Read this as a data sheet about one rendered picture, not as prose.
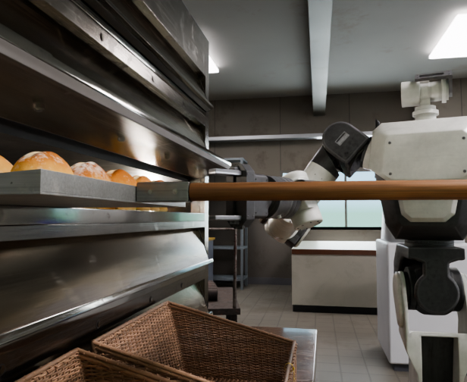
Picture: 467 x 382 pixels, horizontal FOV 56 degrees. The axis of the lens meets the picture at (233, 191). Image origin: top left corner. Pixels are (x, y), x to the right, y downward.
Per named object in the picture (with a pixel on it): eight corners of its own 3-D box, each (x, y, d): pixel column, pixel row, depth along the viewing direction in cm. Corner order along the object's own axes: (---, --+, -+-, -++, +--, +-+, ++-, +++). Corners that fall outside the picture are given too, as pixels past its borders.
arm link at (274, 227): (265, 213, 106) (255, 234, 124) (300, 239, 105) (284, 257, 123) (289, 181, 110) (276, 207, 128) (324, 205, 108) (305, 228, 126)
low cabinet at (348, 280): (403, 289, 713) (402, 242, 718) (437, 318, 511) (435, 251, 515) (299, 286, 745) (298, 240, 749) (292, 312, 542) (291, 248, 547)
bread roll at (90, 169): (79, 200, 70) (80, 166, 71) (120, 200, 70) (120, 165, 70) (47, 197, 60) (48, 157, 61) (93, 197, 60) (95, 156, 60)
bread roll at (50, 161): (40, 197, 60) (41, 157, 60) (86, 196, 59) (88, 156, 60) (-8, 192, 50) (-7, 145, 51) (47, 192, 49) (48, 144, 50)
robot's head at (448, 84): (416, 100, 120) (415, 73, 116) (451, 96, 116) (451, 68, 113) (415, 109, 115) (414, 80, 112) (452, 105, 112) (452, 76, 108)
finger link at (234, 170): (205, 173, 80) (230, 176, 85) (217, 173, 78) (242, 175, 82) (205, 165, 80) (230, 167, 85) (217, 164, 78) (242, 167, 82)
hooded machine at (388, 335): (377, 345, 401) (374, 192, 410) (449, 349, 389) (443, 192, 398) (389, 372, 332) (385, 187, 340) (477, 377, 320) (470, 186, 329)
